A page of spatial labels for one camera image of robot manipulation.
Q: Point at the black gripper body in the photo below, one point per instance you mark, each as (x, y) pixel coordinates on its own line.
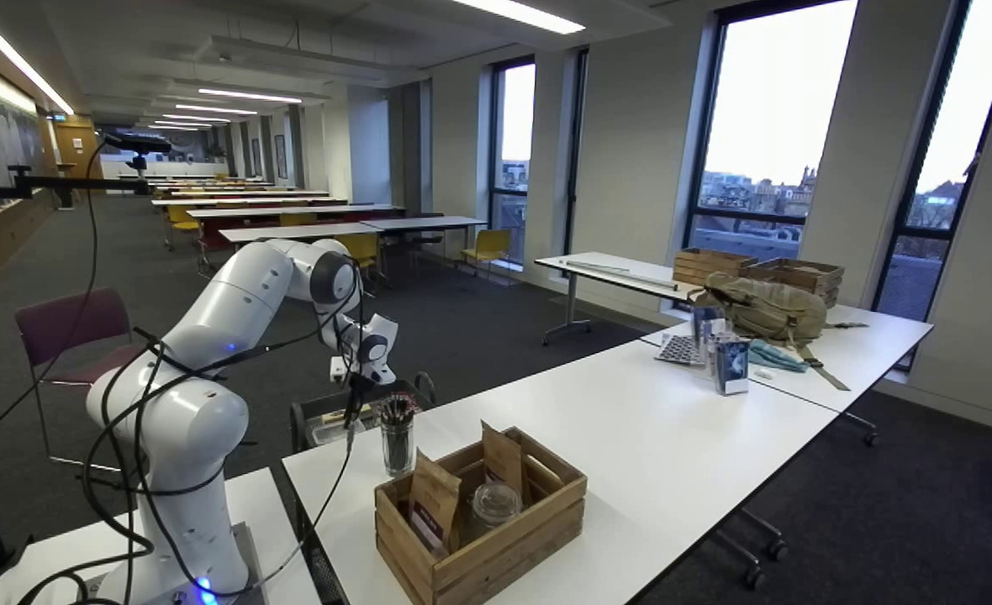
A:
(367, 373)

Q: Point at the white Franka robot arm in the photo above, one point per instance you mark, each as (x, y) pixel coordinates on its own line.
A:
(191, 423)

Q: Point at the tan white oblong object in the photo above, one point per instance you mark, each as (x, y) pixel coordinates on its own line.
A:
(332, 421)

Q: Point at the teal flat object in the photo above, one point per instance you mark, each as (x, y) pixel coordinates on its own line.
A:
(775, 358)

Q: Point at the black pen cup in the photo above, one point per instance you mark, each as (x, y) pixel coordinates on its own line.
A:
(399, 439)

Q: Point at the large brown cardboard piece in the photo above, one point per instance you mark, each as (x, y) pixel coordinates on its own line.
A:
(436, 491)

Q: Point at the yellow chair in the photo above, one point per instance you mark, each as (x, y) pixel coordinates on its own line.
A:
(488, 249)
(362, 249)
(179, 219)

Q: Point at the long white background table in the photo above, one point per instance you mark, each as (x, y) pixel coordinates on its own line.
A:
(292, 210)
(346, 230)

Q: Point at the small brown cardboard piece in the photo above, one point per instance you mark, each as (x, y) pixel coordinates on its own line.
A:
(501, 459)

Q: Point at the clear glass jar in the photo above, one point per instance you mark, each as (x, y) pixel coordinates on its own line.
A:
(495, 505)

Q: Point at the slatted wooden crate with items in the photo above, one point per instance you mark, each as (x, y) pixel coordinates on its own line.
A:
(495, 550)

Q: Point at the white folding side table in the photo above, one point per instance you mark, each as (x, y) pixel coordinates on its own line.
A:
(606, 272)

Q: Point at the maroon chair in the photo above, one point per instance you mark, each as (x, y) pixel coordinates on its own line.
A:
(69, 322)

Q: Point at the clear plastic container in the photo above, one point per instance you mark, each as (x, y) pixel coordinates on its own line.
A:
(705, 335)

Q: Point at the flat cardboard box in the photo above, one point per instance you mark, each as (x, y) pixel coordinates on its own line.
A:
(707, 265)

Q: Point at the blue white carton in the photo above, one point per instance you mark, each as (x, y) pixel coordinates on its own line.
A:
(729, 367)

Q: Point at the black boom bar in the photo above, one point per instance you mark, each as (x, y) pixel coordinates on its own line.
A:
(33, 181)

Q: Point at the ceiling light strip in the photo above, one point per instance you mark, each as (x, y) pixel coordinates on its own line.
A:
(520, 13)

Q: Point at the olive green backpack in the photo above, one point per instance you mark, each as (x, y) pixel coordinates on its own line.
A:
(766, 307)

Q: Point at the dark wooden crate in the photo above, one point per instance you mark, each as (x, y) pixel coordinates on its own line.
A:
(801, 276)

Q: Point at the black camera on boom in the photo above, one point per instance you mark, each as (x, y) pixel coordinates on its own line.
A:
(135, 140)

